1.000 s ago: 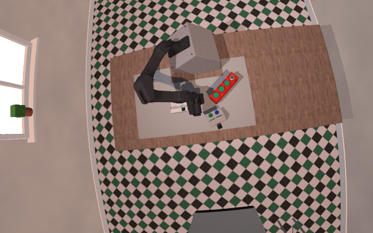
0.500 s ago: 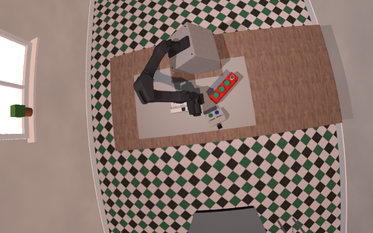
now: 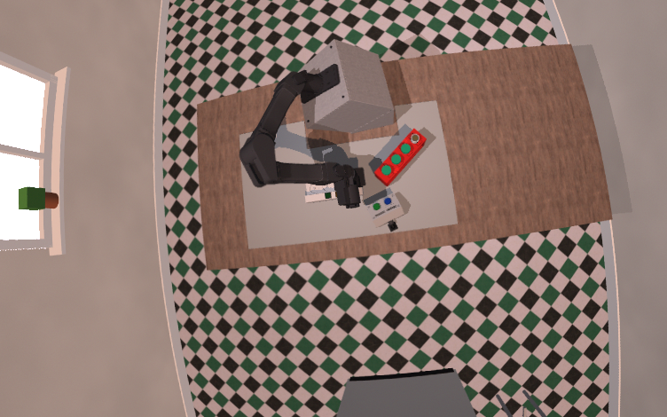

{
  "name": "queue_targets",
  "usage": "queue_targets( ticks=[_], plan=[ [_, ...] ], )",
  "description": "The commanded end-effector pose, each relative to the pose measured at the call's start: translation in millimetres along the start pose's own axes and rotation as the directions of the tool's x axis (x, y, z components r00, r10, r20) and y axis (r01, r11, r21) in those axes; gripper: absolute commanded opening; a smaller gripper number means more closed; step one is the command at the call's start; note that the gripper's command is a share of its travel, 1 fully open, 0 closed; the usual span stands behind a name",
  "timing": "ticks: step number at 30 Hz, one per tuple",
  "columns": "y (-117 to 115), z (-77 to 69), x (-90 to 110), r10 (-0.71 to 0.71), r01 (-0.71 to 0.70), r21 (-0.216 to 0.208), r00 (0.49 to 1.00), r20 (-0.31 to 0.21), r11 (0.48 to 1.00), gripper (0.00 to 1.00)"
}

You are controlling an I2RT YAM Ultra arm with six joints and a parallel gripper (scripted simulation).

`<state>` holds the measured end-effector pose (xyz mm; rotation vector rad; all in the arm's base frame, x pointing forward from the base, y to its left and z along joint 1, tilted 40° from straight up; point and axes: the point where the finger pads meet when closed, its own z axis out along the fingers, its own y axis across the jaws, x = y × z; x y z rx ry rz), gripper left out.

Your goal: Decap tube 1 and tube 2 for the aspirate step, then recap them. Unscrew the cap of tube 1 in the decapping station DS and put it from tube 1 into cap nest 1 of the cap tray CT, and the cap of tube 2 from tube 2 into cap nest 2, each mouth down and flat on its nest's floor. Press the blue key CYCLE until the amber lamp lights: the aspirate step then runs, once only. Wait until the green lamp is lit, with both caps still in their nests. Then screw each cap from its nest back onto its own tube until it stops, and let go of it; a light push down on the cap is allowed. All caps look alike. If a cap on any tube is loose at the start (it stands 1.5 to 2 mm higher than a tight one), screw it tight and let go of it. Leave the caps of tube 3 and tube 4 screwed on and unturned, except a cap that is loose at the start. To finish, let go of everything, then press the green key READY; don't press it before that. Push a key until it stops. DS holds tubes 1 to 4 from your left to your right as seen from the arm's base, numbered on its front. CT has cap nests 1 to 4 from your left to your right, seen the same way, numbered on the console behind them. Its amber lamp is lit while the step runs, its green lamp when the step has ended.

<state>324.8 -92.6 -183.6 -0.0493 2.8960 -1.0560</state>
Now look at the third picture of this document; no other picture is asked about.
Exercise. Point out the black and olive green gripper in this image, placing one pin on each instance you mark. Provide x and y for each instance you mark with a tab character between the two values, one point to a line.
360	172

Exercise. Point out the light grey flat mat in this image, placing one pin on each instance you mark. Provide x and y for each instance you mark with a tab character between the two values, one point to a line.
278	215

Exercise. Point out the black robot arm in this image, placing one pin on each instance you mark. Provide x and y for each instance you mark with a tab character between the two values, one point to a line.
259	150

